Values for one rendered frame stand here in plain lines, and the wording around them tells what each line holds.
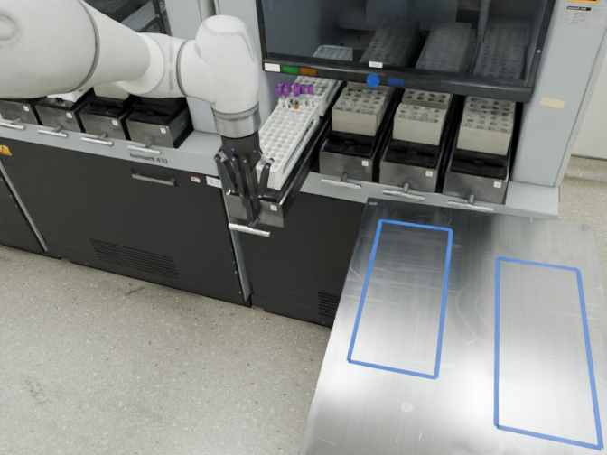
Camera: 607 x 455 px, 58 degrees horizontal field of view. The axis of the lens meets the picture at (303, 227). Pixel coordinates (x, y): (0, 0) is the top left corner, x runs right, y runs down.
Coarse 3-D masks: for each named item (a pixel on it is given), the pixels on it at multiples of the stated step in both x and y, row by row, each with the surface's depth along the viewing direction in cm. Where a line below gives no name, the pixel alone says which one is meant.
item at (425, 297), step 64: (384, 256) 104; (448, 256) 103; (512, 256) 102; (576, 256) 101; (384, 320) 93; (448, 320) 92; (512, 320) 92; (576, 320) 91; (320, 384) 85; (384, 384) 84; (448, 384) 84; (512, 384) 83; (576, 384) 83; (320, 448) 78; (384, 448) 77; (448, 448) 77; (512, 448) 76; (576, 448) 76
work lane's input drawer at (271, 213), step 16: (336, 96) 149; (320, 128) 140; (304, 160) 130; (288, 176) 124; (304, 176) 131; (272, 192) 120; (288, 192) 122; (240, 208) 124; (272, 208) 120; (288, 208) 124; (256, 224) 123; (272, 224) 124
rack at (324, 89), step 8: (296, 80) 146; (304, 80) 146; (312, 80) 146; (320, 80) 147; (328, 80) 146; (336, 80) 155; (320, 88) 142; (328, 88) 142; (336, 88) 150; (320, 96) 140; (328, 96) 150; (320, 104) 140; (328, 104) 145; (320, 112) 142
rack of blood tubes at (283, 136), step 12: (276, 108) 136; (288, 108) 136; (300, 108) 136; (312, 108) 136; (276, 120) 132; (288, 120) 134; (300, 120) 132; (312, 120) 138; (264, 132) 129; (276, 132) 129; (288, 132) 129; (300, 132) 128; (312, 132) 136; (264, 144) 127; (276, 144) 125; (288, 144) 125; (300, 144) 134; (276, 156) 122; (288, 156) 123; (276, 168) 119; (288, 168) 124; (276, 180) 119
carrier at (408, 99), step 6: (408, 96) 135; (414, 96) 134; (402, 102) 134; (408, 102) 134; (414, 102) 133; (420, 102) 133; (426, 102) 132; (432, 102) 132; (438, 102) 131; (444, 102) 131; (444, 108) 132; (444, 120) 134
